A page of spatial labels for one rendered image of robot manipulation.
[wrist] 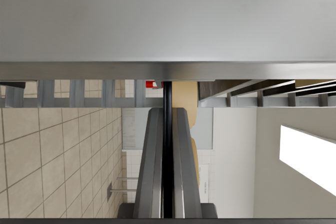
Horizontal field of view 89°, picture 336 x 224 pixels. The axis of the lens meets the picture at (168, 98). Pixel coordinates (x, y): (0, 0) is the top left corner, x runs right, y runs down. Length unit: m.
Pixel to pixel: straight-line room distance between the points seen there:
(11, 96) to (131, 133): 3.48
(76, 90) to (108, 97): 0.10
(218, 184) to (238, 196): 0.53
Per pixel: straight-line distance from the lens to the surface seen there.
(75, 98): 0.57
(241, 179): 4.63
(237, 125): 4.16
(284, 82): 0.31
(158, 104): 0.51
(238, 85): 0.23
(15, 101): 0.67
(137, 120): 3.93
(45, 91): 0.62
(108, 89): 0.54
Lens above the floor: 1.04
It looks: level
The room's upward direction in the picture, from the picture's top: 90 degrees clockwise
